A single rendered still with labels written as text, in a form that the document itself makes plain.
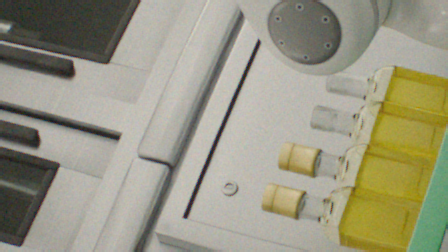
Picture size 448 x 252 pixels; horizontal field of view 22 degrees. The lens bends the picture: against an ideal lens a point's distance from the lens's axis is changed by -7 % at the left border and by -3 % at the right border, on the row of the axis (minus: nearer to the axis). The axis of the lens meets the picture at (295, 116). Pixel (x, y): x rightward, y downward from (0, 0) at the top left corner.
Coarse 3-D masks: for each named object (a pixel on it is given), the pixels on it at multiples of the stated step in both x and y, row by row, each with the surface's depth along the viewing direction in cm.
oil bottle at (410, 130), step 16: (368, 112) 138; (384, 112) 138; (400, 112) 138; (416, 112) 138; (352, 128) 139; (368, 128) 137; (384, 128) 137; (400, 128) 136; (416, 128) 136; (432, 128) 136; (352, 144) 140; (384, 144) 136; (400, 144) 136; (416, 144) 135; (432, 144) 135
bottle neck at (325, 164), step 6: (318, 156) 137; (324, 156) 137; (330, 156) 137; (336, 156) 137; (318, 162) 137; (324, 162) 137; (330, 162) 137; (336, 162) 137; (318, 168) 137; (324, 168) 137; (330, 168) 137; (318, 174) 138; (324, 174) 137; (330, 174) 137
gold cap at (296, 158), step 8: (288, 144) 138; (296, 144) 139; (280, 152) 138; (288, 152) 138; (296, 152) 138; (304, 152) 137; (312, 152) 137; (280, 160) 138; (288, 160) 138; (296, 160) 137; (304, 160) 137; (312, 160) 137; (280, 168) 139; (288, 168) 138; (296, 168) 138; (304, 168) 137; (312, 168) 137; (312, 176) 138
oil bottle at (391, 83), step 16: (368, 80) 143; (384, 80) 141; (400, 80) 141; (416, 80) 141; (432, 80) 140; (368, 96) 141; (384, 96) 140; (400, 96) 140; (416, 96) 139; (432, 96) 139; (432, 112) 138
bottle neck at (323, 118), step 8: (320, 112) 140; (328, 112) 140; (336, 112) 140; (344, 112) 140; (312, 120) 140; (320, 120) 140; (328, 120) 140; (336, 120) 140; (344, 120) 139; (312, 128) 141; (320, 128) 141; (328, 128) 140; (336, 128) 140; (344, 128) 139
